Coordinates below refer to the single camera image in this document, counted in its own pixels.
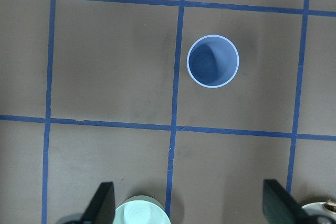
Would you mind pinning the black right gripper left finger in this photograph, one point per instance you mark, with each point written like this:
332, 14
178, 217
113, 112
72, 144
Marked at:
101, 208

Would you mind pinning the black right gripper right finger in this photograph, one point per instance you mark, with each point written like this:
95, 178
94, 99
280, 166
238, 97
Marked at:
280, 207

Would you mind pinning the mint green bowl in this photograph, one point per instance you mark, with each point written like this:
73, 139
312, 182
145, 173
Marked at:
141, 209

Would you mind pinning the blue plastic cup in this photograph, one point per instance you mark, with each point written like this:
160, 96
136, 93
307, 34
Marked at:
212, 61

